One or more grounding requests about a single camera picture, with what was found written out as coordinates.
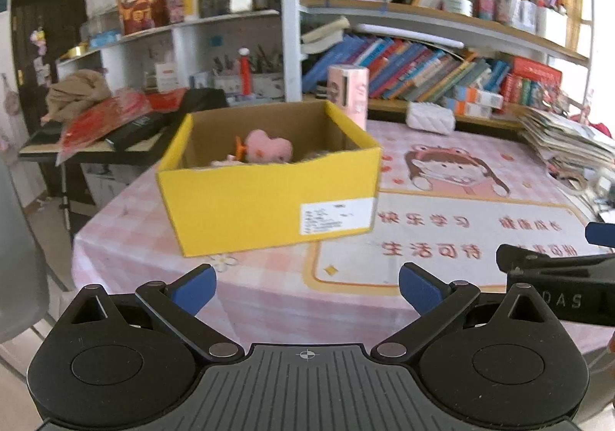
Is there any red white toy pen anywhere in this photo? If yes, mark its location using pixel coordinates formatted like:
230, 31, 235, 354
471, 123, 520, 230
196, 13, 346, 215
239, 48, 253, 96

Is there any small side table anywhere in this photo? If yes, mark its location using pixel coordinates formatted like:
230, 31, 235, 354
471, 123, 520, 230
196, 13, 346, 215
18, 121, 178, 240

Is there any red book box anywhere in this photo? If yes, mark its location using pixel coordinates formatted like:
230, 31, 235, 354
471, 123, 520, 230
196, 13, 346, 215
512, 56, 563, 91

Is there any yellow cardboard box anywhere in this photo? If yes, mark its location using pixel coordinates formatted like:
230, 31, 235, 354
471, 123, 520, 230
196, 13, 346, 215
156, 99, 382, 259

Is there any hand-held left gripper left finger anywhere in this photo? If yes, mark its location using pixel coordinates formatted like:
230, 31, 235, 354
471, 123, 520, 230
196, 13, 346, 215
55, 263, 243, 362

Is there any pink printed tablecloth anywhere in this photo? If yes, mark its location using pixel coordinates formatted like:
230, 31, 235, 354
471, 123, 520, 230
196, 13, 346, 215
72, 119, 615, 355

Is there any pink plush pig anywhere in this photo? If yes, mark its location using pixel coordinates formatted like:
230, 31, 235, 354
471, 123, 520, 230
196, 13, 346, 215
244, 129, 295, 164

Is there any lying cream book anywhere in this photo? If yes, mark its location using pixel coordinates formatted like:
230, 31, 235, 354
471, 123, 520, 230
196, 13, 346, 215
300, 15, 351, 55

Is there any curved white shelf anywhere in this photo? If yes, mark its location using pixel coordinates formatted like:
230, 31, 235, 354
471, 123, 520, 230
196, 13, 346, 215
55, 8, 284, 100

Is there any orange white carton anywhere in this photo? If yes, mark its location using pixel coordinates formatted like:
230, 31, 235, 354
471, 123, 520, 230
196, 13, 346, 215
442, 97, 493, 119
454, 85, 504, 108

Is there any row of red green books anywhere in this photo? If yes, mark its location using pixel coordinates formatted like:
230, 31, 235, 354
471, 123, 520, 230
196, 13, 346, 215
500, 73, 549, 108

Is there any pink cylindrical container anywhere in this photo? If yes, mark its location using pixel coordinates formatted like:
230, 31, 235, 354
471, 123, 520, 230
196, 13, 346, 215
328, 65, 370, 130

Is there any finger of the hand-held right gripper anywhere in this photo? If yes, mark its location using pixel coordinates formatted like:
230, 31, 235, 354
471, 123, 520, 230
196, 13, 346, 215
585, 222, 615, 249
496, 244, 615, 274

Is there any beige cloth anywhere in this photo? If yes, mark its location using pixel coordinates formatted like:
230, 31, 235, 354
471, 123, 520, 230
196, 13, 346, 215
45, 69, 111, 122

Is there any dark door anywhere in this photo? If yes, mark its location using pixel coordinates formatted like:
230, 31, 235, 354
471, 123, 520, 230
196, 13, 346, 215
10, 0, 90, 206

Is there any black case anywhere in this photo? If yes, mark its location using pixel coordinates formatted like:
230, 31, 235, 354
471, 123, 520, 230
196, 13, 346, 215
106, 88, 229, 151

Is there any wealth god figurine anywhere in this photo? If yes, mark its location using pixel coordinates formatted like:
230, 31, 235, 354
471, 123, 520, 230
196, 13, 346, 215
115, 0, 169, 35

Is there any white bookshelf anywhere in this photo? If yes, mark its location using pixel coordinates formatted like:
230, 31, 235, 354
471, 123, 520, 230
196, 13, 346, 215
279, 0, 594, 129

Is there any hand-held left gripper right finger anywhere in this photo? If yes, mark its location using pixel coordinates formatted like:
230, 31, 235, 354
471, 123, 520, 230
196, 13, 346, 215
371, 262, 560, 362

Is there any row of colourful books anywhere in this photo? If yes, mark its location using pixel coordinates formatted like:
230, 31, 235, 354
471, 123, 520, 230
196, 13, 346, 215
303, 35, 510, 103

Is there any white orange small box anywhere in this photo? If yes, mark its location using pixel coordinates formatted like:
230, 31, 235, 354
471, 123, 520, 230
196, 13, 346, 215
156, 61, 181, 91

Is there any stack of books and papers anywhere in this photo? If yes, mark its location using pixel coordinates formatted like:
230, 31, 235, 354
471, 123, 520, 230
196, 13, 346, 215
519, 107, 615, 167

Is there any white quilted pouch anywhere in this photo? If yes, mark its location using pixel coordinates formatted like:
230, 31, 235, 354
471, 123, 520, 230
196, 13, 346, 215
406, 102, 456, 133

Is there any white storage box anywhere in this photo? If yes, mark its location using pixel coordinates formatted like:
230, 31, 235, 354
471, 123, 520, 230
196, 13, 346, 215
535, 3, 568, 48

